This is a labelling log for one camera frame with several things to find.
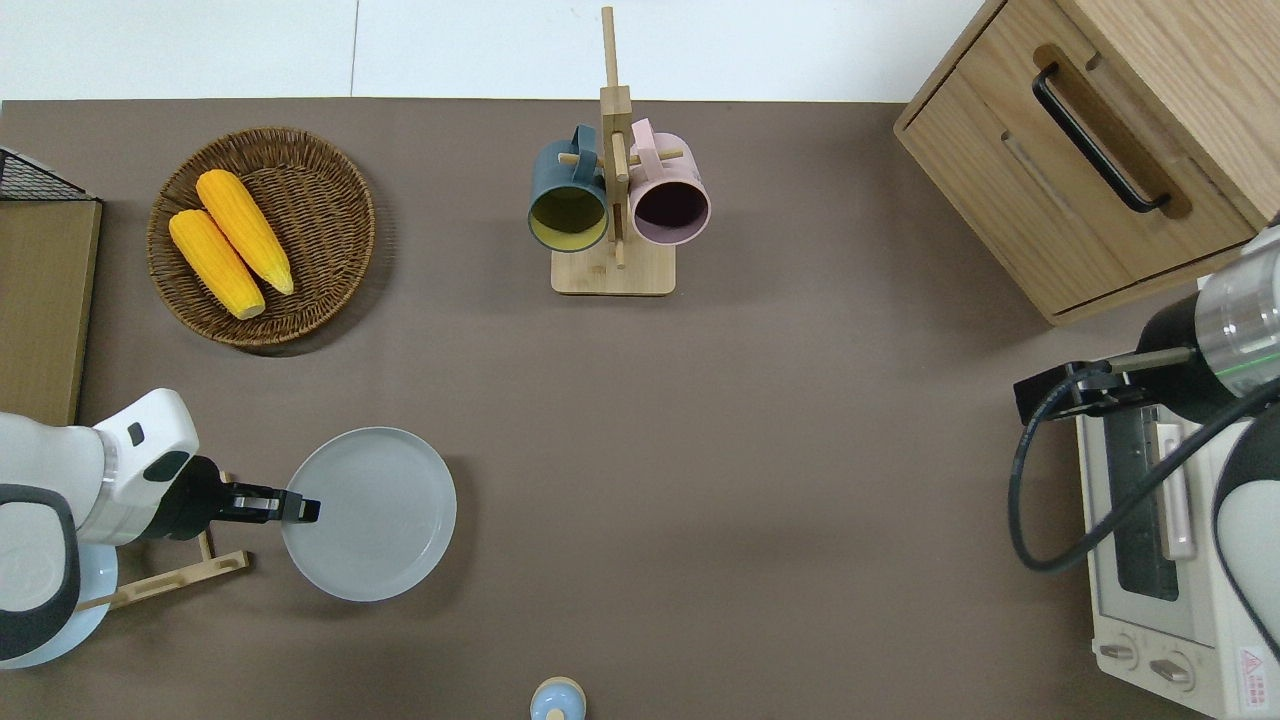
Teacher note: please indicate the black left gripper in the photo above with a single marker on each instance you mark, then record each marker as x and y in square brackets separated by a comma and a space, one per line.
[195, 505]

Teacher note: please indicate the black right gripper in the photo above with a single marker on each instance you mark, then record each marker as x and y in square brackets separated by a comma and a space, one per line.
[1180, 360]

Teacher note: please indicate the gray plate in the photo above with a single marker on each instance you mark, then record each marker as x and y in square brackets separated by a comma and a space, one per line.
[380, 520]

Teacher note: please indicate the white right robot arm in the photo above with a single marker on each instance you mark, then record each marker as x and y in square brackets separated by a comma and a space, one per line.
[1250, 320]

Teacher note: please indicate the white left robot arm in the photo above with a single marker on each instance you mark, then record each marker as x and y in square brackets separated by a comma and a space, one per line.
[50, 450]

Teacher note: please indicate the low wooden plate rack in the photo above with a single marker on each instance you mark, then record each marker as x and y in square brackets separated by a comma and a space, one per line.
[180, 578]

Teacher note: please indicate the light blue plate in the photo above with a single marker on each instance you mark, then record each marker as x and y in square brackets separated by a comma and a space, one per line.
[95, 600]

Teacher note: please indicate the wooden mug rack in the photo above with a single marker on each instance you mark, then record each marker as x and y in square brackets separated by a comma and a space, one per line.
[615, 270]

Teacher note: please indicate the wooden cabinet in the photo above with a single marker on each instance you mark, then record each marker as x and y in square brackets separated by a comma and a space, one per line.
[1000, 190]

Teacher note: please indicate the cream toaster oven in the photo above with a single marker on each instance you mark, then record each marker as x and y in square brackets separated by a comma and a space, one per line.
[1130, 625]

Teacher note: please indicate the yellow corn cob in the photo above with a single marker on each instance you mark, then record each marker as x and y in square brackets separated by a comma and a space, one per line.
[245, 230]
[215, 265]

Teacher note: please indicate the round wicker basket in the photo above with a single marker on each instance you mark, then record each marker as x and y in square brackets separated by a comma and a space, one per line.
[320, 200]

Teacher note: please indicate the brown table mat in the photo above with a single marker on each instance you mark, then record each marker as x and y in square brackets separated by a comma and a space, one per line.
[750, 450]

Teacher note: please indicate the teal mug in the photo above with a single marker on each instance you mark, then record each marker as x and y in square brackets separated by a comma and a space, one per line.
[565, 180]

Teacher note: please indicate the pink mug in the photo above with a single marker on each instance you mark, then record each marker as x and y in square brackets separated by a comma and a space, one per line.
[675, 175]

